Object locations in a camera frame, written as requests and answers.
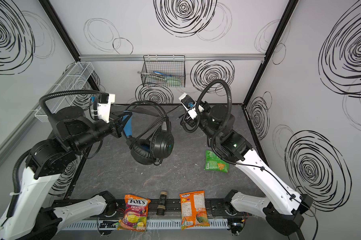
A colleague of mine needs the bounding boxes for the white slotted cable duct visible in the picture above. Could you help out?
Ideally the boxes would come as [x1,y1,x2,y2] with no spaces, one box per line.
[63,219,229,231]

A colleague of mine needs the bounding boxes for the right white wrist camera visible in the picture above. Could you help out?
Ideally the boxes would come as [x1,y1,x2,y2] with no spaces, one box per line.
[178,93,197,120]

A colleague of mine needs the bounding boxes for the green snack bag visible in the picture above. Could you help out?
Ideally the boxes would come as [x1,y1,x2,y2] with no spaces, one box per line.
[204,150,230,173]

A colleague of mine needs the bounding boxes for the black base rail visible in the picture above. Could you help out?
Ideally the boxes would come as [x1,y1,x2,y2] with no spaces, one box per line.
[55,197,253,218]

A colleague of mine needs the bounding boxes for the black wire wall basket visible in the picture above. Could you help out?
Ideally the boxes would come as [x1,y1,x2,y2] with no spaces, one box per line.
[137,55,186,88]

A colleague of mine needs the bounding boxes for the Fox's fruits candy bag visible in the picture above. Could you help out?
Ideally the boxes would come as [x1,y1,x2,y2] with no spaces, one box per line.
[117,195,151,232]

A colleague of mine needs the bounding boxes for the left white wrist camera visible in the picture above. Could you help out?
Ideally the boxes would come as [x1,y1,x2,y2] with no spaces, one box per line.
[89,93,115,123]

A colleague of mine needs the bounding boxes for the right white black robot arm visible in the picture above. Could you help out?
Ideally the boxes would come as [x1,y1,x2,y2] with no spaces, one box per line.
[179,80,313,240]

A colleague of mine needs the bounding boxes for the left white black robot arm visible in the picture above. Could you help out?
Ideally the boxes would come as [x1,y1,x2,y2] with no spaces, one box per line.
[0,90,125,240]

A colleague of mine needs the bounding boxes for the orange snack bag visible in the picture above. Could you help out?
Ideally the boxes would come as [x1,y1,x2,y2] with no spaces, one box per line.
[179,191,210,230]

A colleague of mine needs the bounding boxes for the black headphone cable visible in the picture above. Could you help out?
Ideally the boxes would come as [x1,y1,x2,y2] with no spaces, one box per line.
[129,100,187,166]

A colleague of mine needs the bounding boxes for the black blue headphones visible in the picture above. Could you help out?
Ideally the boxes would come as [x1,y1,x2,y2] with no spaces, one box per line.
[118,101,174,166]

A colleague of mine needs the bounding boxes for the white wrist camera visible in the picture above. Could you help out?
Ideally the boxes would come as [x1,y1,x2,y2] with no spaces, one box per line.
[178,93,197,120]
[89,93,115,123]

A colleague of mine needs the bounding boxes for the small dark bottle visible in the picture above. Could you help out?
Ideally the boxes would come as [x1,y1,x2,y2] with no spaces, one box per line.
[156,191,167,216]

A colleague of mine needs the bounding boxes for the white wire wall shelf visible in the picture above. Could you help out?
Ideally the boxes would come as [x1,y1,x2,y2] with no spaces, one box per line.
[45,62,94,113]

